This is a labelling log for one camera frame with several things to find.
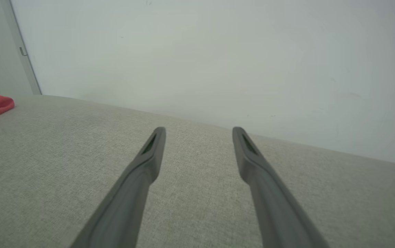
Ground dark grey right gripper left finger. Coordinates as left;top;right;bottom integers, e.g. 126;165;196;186
70;126;167;248

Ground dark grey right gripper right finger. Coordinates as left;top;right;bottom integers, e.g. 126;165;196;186
232;126;329;248

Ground grey door frame strip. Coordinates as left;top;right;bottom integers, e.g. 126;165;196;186
1;0;42;95

